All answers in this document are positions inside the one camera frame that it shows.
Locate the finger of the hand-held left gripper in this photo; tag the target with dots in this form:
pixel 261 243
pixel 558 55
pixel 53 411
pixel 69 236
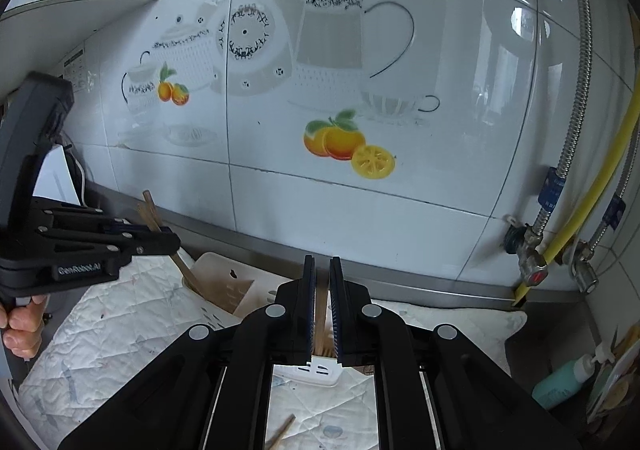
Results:
pixel 115 225
pixel 155 242

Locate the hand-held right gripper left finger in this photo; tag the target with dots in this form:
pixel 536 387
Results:
pixel 309 320

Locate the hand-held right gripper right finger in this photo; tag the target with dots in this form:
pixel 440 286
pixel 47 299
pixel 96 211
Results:
pixel 336 325

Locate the white plastic chopstick holder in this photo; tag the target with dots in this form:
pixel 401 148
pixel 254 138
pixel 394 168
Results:
pixel 220 275

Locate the person's left hand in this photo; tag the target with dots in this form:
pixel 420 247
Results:
pixel 22 325

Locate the white quilted cloth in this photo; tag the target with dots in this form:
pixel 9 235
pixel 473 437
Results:
pixel 100 330

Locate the teal pump bottle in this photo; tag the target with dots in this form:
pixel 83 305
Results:
pixel 557 382

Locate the pale round plate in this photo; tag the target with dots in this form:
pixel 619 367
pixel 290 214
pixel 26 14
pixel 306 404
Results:
pixel 617 380

